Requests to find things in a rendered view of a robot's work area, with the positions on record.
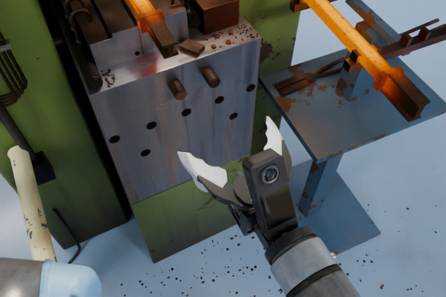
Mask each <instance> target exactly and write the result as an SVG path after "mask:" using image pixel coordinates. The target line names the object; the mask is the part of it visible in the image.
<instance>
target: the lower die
mask: <svg viewBox="0 0 446 297"><path fill-rule="evenodd" d="M83 1H84V4H85V6H86V10H87V11H88V12H89V13H90V16H91V18H92V22H91V23H89V22H88V19H87V16H86V14H84V13H76V14H75V15H74V19H75V21H76V23H77V25H78V28H79V29H80V32H81V34H82V36H83V38H84V41H85V43H86V45H87V47H88V50H89V51H90V54H91V56H92V58H93V60H94V63H95V65H96V67H97V69H98V70H101V69H103V68H107V67H109V66H113V65H115V64H119V63H122V62H125V61H128V60H131V59H134V58H137V57H140V56H143V55H146V54H149V53H152V52H156V51H158V50H159V49H158V48H157V46H156V45H155V43H154V42H153V39H152V38H151V37H150V35H149V33H148V32H144V33H142V31H141V27H140V24H139V17H138V13H137V11H136V10H135V8H134V6H133V5H132V3H131V1H130V0H83ZM149 1H150V3H151V4H152V6H153V7H154V9H155V10H156V9H161V10H162V11H163V16H164V22H165V24H166V26H167V27H168V29H169V30H170V32H171V33H172V35H173V36H174V38H175V39H176V41H177V44H180V43H182V42H183V41H185V40H186V39H187V38H189V36H188V21H187V13H186V9H185V8H184V6H183V5H182V3H181V2H180V1H179V0H175V1H174V3H175V4H174V5H171V4H170V0H149ZM68 6H69V8H70V10H71V12H72V11H73V10H75V9H79V8H82V7H81V4H80V2H79V1H77V0H72V1H70V2H69V3H68ZM137 51H138V52H140V54H139V55H138V56H136V55H135V53H136V52H137Z"/></svg>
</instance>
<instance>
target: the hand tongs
mask: <svg viewBox="0 0 446 297"><path fill-rule="evenodd" d="M437 22H439V19H438V18H437V19H434V20H432V21H429V22H427V23H424V24H422V25H419V26H418V27H415V28H412V29H409V30H407V31H405V32H406V33H408V34H410V33H413V32H415V31H417V30H420V29H421V27H428V26H429V25H432V24H434V23H437ZM445 26H446V24H443V25H440V26H438V27H435V28H434V29H431V30H430V31H432V30H435V29H439V28H441V27H445ZM405 32H402V33H400V34H399V35H400V36H402V35H403V33H405ZM345 58H346V56H345V57H342V58H339V59H338V60H335V61H333V62H331V63H329V64H327V65H325V66H323V67H322V68H320V69H318V70H317V71H316V72H314V73H311V72H308V73H306V74H305V75H304V77H303V76H302V75H301V74H299V75H296V76H293V77H292V78H289V79H287V80H284V81H282V82H279V83H277V84H275V89H276V90H277V91H279V93H280V94H281V95H282V96H283V97H285V96H287V95H289V94H292V93H294V92H296V91H299V90H301V89H303V88H306V87H308V86H309V84H310V83H313V82H315V80H316V78H322V77H325V76H329V75H332V74H336V73H339V72H341V70H342V67H340V68H337V69H334V70H331V71H328V72H323V71H325V70H326V69H328V68H330V67H332V66H334V65H336V64H339V63H341V62H344V59H345ZM321 72H323V73H321Z"/></svg>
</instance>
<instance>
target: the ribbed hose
mask: <svg viewBox="0 0 446 297"><path fill-rule="evenodd" d="M0 120H1V122H2V123H3V124H4V126H5V127H6V129H7V130H8V132H9V133H10V135H11V136H12V137H13V139H14V140H15V142H16V143H17V144H18V146H19V148H20V149H23V150H26V151H27V152H29V155H30V158H31V162H32V166H33V170H34V174H35V178H36V181H37V186H39V185H41V184H44V183H46V182H49V181H51V180H54V179H56V176H55V173H54V169H53V167H52V165H51V163H50V162H49V160H48V159H47V157H46V155H45V153H44V152H43V151H40V152H36V153H34V151H33V150H32V148H31V146H30V145H29V144H28V142H27V140H26V139H25V137H24V136H23V134H22V133H21V131H20V130H19V128H18V126H17V125H16V124H15V122H14V120H13V119H12V117H11V116H10V115H9V112H8V111H7V110H6V108H4V106H3V105H2V102H0Z"/></svg>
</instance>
